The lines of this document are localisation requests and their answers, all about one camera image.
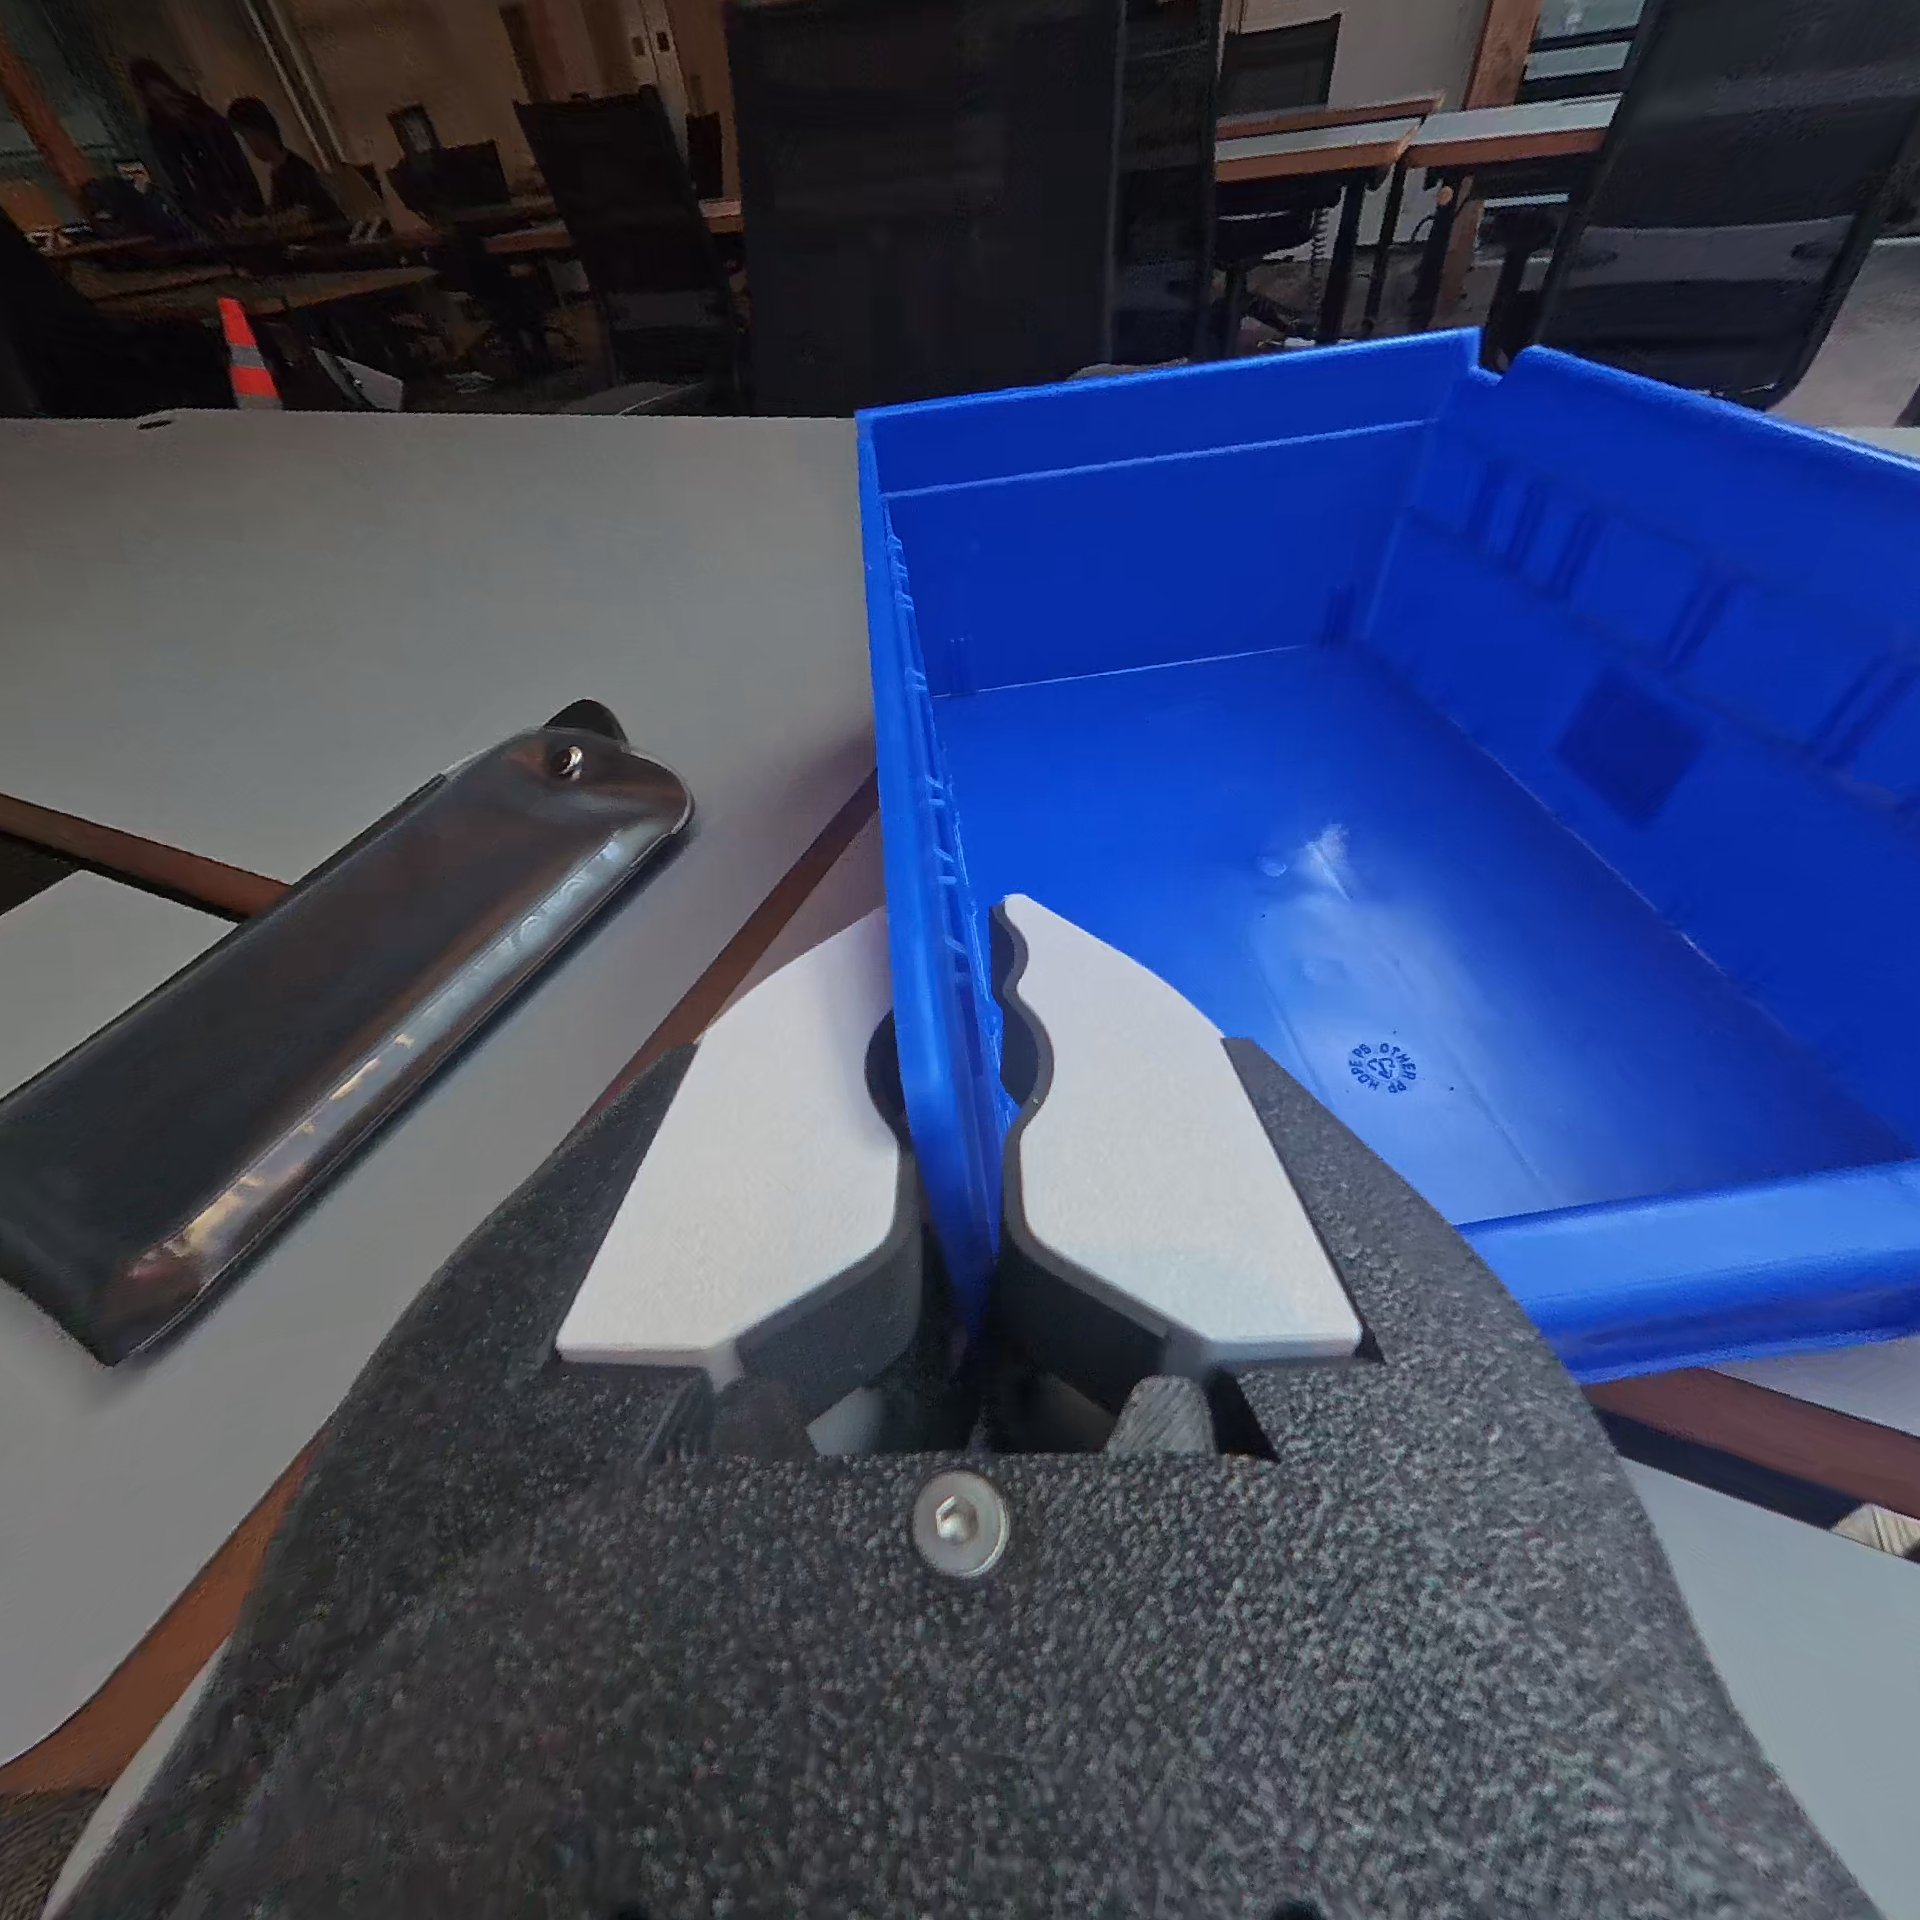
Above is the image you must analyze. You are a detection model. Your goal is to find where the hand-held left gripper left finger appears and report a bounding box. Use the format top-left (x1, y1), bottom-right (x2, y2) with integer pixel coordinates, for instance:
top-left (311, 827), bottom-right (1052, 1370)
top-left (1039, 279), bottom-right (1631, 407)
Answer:
top-left (556, 913), bottom-right (925, 1390)

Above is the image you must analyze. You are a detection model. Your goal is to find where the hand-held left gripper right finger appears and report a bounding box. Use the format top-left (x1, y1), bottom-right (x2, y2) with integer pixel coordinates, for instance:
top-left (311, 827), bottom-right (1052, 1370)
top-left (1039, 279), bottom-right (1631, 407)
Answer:
top-left (988, 896), bottom-right (1367, 1375)

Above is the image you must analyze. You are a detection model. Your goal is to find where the blue plastic bin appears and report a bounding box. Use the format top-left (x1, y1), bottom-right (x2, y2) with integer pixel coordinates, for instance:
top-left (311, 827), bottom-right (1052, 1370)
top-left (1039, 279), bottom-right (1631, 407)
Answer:
top-left (855, 331), bottom-right (1920, 1385)

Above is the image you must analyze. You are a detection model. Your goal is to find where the black vinyl pouch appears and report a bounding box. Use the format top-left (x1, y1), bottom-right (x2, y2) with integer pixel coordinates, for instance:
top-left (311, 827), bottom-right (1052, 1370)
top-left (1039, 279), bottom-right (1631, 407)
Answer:
top-left (0, 697), bottom-right (694, 1370)

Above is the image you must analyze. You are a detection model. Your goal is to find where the orange traffic cone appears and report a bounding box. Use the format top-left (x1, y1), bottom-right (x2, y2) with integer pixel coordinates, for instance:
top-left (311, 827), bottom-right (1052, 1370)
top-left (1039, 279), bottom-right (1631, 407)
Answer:
top-left (215, 296), bottom-right (284, 413)

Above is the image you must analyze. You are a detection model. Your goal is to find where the black mesh office chair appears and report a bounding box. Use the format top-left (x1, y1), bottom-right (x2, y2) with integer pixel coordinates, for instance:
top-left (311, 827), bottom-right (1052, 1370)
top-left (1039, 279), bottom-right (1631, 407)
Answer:
top-left (729, 0), bottom-right (1220, 419)
top-left (1532, 0), bottom-right (1920, 413)
top-left (511, 89), bottom-right (744, 385)

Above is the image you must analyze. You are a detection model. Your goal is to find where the wooden top desk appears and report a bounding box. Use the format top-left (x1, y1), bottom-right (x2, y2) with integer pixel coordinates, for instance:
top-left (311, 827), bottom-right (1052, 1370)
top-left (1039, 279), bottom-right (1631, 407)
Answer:
top-left (1216, 91), bottom-right (1450, 354)

